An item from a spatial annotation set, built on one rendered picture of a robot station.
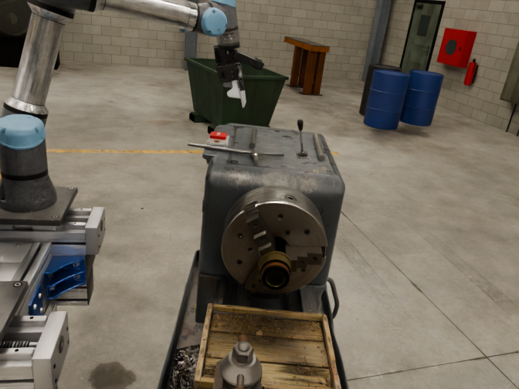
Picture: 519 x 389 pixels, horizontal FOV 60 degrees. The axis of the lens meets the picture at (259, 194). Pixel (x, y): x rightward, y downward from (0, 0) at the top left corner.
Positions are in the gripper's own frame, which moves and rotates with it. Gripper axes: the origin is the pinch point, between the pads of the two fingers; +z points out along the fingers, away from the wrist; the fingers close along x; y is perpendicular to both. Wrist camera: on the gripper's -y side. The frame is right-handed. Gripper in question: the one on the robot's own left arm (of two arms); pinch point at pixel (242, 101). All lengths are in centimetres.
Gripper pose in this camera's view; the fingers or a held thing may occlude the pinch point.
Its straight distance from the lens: 161.5
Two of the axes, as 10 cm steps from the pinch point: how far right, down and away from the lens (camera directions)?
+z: 1.0, 8.6, 4.9
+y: -9.8, 1.8, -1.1
